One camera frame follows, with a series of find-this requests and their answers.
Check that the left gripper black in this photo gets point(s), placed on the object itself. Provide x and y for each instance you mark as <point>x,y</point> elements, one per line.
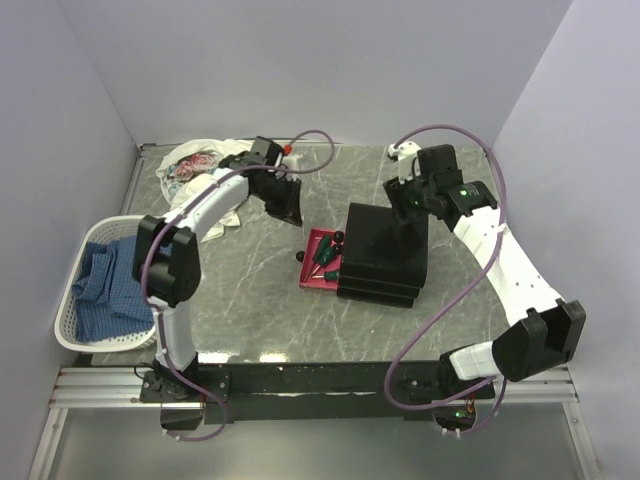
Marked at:
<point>290,209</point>

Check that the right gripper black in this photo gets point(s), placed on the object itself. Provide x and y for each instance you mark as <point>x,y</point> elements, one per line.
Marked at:
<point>397,196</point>

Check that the green long screwdriver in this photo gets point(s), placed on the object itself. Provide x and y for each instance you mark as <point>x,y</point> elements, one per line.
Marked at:
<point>324,243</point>

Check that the black drawer cabinet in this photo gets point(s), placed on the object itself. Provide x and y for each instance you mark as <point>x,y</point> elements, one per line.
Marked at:
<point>383,262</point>

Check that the pink bottom drawer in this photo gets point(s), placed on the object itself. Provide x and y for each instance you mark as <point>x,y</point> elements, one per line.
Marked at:
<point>305,258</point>

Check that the green stubby screwdriver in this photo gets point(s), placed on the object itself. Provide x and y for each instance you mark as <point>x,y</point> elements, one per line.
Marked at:
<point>331,276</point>

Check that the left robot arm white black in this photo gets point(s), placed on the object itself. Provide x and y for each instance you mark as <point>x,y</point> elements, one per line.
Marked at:
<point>167,260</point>

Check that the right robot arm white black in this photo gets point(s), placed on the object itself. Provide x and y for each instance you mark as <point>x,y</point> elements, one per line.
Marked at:
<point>544,329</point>

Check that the white floral t-shirt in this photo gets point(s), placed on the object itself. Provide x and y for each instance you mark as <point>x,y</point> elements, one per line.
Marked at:
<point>189,168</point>

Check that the blue checked shirt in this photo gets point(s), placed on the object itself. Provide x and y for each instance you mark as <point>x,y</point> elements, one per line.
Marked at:
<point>108,300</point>

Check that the white laundry basket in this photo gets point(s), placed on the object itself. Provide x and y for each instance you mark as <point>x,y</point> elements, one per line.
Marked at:
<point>103,232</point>

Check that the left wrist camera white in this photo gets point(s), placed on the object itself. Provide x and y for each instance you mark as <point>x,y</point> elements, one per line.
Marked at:
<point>289,162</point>

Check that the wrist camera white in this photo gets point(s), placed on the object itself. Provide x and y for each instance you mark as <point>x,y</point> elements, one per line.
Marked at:
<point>405,156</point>
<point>289,162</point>

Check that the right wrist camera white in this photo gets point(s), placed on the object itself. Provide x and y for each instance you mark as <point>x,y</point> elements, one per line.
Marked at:
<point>405,156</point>

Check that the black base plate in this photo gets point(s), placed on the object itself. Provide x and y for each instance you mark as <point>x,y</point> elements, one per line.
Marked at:
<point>297,391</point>

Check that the aluminium rail frame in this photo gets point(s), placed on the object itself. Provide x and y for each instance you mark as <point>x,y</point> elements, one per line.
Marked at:
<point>121,387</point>

